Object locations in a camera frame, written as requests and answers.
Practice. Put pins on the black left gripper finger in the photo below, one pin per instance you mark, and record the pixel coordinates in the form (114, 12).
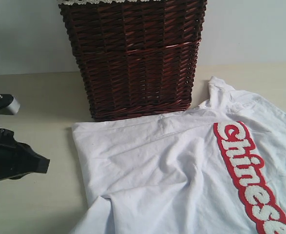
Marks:
(36, 162)

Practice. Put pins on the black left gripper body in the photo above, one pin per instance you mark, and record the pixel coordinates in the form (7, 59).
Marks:
(15, 157)

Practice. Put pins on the white t-shirt with red lettering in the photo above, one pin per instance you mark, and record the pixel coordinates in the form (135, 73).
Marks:
(219, 168)

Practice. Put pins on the dark brown wicker basket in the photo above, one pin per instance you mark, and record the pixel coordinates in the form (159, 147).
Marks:
(136, 58)

